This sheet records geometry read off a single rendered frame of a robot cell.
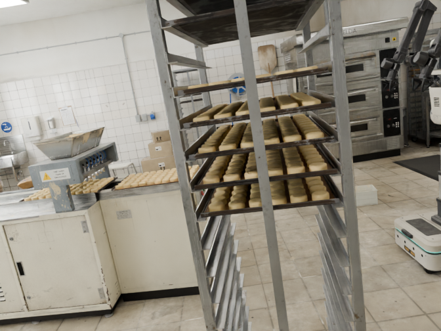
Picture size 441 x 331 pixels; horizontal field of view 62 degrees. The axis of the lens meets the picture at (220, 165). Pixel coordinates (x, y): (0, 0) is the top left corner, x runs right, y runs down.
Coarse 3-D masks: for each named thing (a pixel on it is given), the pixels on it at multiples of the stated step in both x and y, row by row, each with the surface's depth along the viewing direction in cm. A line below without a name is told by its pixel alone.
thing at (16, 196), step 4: (116, 180) 288; (120, 180) 288; (112, 184) 289; (116, 184) 289; (104, 188) 291; (20, 192) 299; (24, 192) 297; (28, 192) 297; (32, 192) 296; (0, 196) 299; (4, 196) 299; (8, 196) 299; (12, 196) 299; (16, 196) 298; (20, 196) 298; (24, 196) 298; (0, 200) 300; (4, 200) 300; (8, 200) 300; (12, 200) 299; (16, 200) 299
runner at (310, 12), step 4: (316, 0) 90; (320, 0) 91; (324, 0) 92; (312, 4) 95; (316, 4) 95; (320, 4) 96; (312, 8) 101; (316, 8) 102; (308, 12) 108; (312, 12) 109; (304, 16) 114; (308, 16) 115; (304, 20) 123; (308, 20) 125; (300, 24) 131; (304, 24) 133; (300, 28) 143
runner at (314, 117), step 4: (312, 112) 147; (312, 116) 148; (316, 116) 135; (316, 120) 137; (320, 120) 126; (320, 124) 127; (324, 124) 118; (328, 124) 110; (324, 128) 119; (328, 128) 110; (332, 128) 103; (328, 132) 111; (332, 132) 104; (336, 132) 98; (336, 136) 98; (336, 140) 99
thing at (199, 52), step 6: (198, 48) 154; (198, 54) 154; (204, 60) 157; (198, 72) 156; (204, 72) 156; (204, 78) 156; (204, 96) 158; (204, 102) 159; (210, 102) 159; (210, 126) 161
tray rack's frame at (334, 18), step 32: (160, 32) 95; (160, 64) 97; (256, 96) 97; (256, 128) 99; (256, 160) 101; (352, 160) 97; (352, 192) 99; (192, 224) 107; (352, 224) 101; (352, 256) 103; (352, 288) 105
